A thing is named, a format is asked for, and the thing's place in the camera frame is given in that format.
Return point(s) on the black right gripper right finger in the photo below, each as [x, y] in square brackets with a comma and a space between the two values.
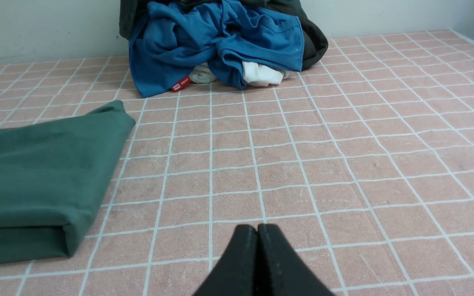
[279, 269]

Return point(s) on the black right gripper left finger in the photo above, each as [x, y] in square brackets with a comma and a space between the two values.
[233, 274]

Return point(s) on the green long sleeve shirt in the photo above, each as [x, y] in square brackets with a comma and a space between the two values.
[53, 179]

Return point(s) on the pink checkered table cloth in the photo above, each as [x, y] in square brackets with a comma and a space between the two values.
[365, 161]

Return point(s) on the white garment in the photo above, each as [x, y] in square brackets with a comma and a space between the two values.
[254, 74]

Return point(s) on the dark grey garment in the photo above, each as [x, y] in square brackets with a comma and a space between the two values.
[315, 43]

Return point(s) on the blue garment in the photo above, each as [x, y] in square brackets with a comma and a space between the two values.
[169, 43]

